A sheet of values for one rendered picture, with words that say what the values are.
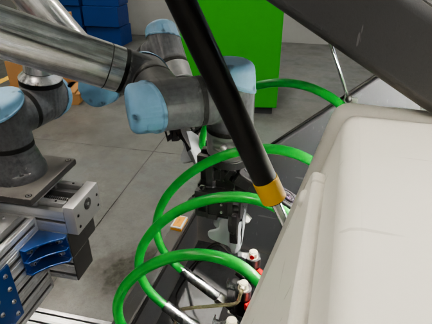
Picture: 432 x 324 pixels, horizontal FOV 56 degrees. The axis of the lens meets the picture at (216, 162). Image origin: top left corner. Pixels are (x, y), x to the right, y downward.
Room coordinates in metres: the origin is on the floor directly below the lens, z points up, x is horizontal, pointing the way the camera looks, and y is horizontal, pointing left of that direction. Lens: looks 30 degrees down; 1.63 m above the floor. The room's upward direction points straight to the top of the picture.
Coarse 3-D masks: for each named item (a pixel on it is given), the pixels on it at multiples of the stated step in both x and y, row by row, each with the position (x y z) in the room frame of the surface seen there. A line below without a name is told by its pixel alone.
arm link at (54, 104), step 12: (24, 72) 1.06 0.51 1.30; (36, 72) 1.05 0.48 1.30; (24, 84) 1.04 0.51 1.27; (36, 84) 1.04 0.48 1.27; (48, 84) 1.05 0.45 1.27; (60, 84) 1.09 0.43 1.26; (36, 96) 1.03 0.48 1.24; (48, 96) 1.05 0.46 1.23; (60, 96) 1.09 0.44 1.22; (72, 96) 1.14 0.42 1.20; (48, 108) 1.04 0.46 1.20; (60, 108) 1.09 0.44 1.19; (48, 120) 1.05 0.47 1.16
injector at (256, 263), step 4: (260, 256) 0.57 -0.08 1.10; (248, 260) 0.56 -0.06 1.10; (252, 260) 0.56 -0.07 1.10; (256, 260) 0.56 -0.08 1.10; (252, 264) 0.56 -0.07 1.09; (256, 264) 0.56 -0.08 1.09; (256, 268) 0.56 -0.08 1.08; (236, 272) 0.58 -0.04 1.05; (240, 276) 0.57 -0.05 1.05; (248, 280) 0.56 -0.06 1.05; (252, 284) 0.56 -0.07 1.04; (252, 288) 0.57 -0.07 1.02; (252, 292) 0.56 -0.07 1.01
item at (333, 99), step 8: (264, 80) 0.66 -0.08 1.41; (272, 80) 0.65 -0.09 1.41; (280, 80) 0.64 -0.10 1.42; (288, 80) 0.63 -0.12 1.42; (296, 80) 0.62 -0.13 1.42; (256, 88) 0.67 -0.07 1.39; (264, 88) 0.66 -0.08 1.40; (296, 88) 0.62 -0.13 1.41; (304, 88) 0.61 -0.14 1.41; (312, 88) 0.60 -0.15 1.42; (320, 88) 0.60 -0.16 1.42; (320, 96) 0.59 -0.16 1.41; (328, 96) 0.58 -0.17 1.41; (336, 96) 0.58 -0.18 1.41; (336, 104) 0.57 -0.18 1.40; (200, 136) 0.75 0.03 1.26; (200, 144) 0.75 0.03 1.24
